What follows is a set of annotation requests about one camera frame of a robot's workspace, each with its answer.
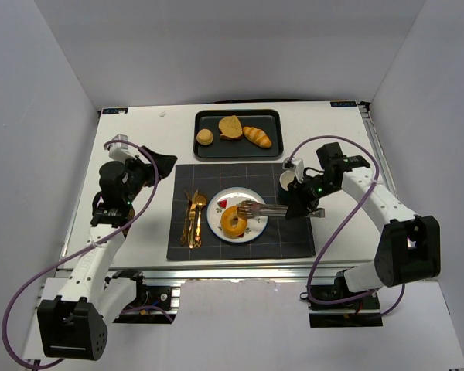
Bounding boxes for right blue table label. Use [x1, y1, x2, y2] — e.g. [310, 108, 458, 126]
[329, 100, 358, 108]

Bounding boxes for gold fork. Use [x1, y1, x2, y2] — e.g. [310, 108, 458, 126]
[180, 190, 192, 246]

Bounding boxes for dark checked placemat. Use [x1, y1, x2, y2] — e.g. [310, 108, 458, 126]
[166, 162, 315, 261]

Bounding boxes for left blue table label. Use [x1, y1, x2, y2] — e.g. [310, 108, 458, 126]
[101, 107, 128, 115]

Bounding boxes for blue table label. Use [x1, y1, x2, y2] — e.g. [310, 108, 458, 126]
[329, 100, 358, 108]
[101, 107, 128, 115]

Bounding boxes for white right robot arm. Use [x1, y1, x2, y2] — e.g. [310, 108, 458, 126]
[283, 136, 442, 305]

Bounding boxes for dark green mug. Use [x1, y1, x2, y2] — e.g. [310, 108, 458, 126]
[278, 171, 295, 205]

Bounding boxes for metal serving tongs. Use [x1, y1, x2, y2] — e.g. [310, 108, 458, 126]
[237, 200, 326, 220]

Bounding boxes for gold spoon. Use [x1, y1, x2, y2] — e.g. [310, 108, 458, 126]
[193, 194, 207, 248]

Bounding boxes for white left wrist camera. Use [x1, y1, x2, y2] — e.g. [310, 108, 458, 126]
[104, 134, 134, 163]

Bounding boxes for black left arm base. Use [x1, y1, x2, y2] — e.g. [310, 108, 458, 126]
[104, 269, 176, 325]

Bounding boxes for white strawberry pattern plate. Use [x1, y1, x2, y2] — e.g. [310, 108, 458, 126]
[206, 187, 268, 243]

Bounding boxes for black baking tray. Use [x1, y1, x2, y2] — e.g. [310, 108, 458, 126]
[193, 109, 284, 160]

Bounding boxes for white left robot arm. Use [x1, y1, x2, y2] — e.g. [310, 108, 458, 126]
[37, 143, 177, 360]

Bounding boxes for small round bun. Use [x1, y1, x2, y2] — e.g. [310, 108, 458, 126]
[196, 128, 213, 146]

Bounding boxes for toasted bread slice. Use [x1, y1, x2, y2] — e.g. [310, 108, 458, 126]
[218, 115, 243, 140]

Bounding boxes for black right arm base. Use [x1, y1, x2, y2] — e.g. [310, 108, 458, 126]
[299, 284, 383, 328]

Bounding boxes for orange bagel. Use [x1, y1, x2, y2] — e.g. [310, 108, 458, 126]
[220, 206, 247, 238]

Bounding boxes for striped croissant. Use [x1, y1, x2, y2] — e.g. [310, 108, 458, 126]
[243, 127, 272, 149]

